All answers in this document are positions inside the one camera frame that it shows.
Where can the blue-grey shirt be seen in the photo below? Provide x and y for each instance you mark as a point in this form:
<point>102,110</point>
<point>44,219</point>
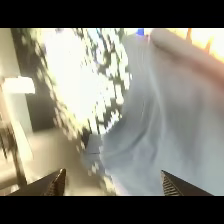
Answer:
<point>166,126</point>

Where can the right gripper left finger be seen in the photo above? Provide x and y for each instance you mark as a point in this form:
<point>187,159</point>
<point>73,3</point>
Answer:
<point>50,186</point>

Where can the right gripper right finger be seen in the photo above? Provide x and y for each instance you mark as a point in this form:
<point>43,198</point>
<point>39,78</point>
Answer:
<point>176,187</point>

